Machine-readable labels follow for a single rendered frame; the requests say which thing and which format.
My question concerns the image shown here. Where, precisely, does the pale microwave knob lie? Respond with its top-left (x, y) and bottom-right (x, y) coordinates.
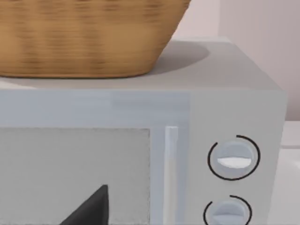
top-left (215, 140), bottom-right (255, 176)
top-left (210, 199), bottom-right (247, 225)

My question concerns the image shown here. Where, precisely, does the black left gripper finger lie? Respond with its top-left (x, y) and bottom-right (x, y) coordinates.
top-left (59, 184), bottom-right (110, 225)

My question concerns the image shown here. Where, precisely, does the pale microwave oven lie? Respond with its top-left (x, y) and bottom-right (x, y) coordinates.
top-left (0, 40), bottom-right (288, 225)

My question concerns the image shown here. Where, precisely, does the pale microwave door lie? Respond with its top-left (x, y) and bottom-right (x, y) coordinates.
top-left (0, 90), bottom-right (191, 225)

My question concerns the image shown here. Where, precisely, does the woven wicker basket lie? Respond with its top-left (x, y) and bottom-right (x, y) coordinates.
top-left (0, 0), bottom-right (192, 79)

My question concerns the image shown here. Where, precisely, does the pale microwave door handle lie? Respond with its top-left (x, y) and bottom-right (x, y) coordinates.
top-left (165, 126), bottom-right (179, 225)

